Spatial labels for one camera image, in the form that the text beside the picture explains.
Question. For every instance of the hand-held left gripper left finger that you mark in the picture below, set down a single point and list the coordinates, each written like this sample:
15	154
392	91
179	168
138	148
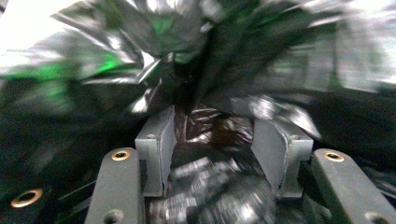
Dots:
154	155

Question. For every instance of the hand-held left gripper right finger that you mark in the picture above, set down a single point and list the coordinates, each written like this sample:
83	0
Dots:
280	155

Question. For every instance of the black plastic trash bag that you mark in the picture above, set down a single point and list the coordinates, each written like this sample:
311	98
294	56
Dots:
211	77

